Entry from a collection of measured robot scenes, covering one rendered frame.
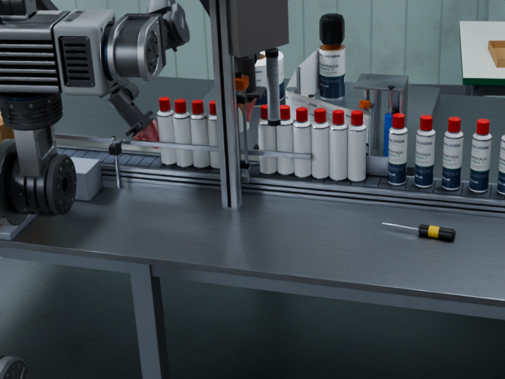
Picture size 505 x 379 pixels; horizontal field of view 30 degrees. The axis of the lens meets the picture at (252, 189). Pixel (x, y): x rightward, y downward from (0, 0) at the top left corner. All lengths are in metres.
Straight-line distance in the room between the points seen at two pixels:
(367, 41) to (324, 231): 3.22
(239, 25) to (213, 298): 1.27
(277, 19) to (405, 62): 3.23
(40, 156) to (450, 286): 1.01
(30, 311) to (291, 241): 1.27
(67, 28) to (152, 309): 0.92
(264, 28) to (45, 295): 1.50
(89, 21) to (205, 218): 0.84
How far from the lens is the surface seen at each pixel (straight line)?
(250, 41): 2.46
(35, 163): 2.14
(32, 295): 3.55
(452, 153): 2.60
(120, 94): 2.81
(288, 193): 2.72
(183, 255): 2.46
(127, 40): 1.98
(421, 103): 3.25
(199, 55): 5.85
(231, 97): 2.52
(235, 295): 3.40
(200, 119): 2.74
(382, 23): 5.63
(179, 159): 2.81
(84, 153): 2.99
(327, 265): 2.39
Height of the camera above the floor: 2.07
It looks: 26 degrees down
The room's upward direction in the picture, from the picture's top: 3 degrees counter-clockwise
